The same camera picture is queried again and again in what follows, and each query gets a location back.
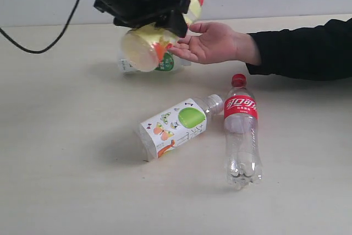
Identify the clear cola bottle red label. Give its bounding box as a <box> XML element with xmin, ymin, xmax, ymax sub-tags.
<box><xmin>224</xmin><ymin>74</ymin><xmax>262</xmax><ymax>190</ymax></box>

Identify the yellow bottle with red cap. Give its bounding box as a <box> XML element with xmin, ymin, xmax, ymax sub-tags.
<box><xmin>121</xmin><ymin>0</ymin><xmax>204</xmax><ymax>72</ymax></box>

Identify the forearm in black sleeve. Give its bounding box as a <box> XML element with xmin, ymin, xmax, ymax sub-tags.
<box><xmin>246</xmin><ymin>19</ymin><xmax>351</xmax><ymax>81</ymax></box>

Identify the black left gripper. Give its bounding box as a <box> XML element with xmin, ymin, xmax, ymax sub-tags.
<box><xmin>93</xmin><ymin>0</ymin><xmax>191</xmax><ymax>37</ymax></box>

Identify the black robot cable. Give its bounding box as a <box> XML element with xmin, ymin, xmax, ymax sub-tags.
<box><xmin>0</xmin><ymin>0</ymin><xmax>84</xmax><ymax>54</ymax></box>

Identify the clear bottle with green label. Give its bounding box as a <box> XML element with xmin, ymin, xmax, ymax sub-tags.
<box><xmin>117</xmin><ymin>52</ymin><xmax>191</xmax><ymax>74</ymax></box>

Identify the person's open hand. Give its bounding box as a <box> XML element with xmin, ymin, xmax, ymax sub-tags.
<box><xmin>168</xmin><ymin>22</ymin><xmax>261</xmax><ymax>65</ymax></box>

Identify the square bottle with butterfly label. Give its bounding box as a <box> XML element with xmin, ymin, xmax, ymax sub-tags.
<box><xmin>137</xmin><ymin>94</ymin><xmax>224</xmax><ymax>162</ymax></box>

